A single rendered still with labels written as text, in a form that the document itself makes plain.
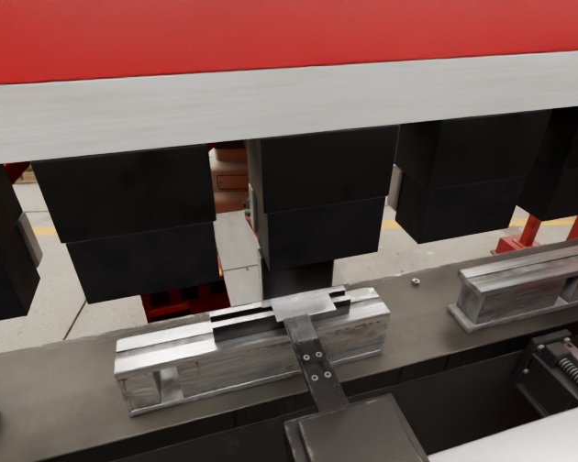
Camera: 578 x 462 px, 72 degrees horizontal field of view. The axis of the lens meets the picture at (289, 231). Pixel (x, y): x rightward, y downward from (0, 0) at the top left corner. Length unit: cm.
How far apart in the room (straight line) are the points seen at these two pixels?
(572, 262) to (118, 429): 77
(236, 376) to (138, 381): 13
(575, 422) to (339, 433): 27
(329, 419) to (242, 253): 34
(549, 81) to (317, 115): 27
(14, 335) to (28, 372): 150
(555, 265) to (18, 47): 79
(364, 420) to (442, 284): 48
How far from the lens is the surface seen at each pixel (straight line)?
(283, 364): 62
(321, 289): 57
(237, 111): 38
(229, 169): 125
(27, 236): 52
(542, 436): 54
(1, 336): 229
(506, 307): 79
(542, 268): 81
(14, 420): 72
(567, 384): 82
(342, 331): 61
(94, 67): 37
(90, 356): 75
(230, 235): 72
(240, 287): 60
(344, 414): 43
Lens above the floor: 140
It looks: 33 degrees down
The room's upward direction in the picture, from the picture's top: straight up
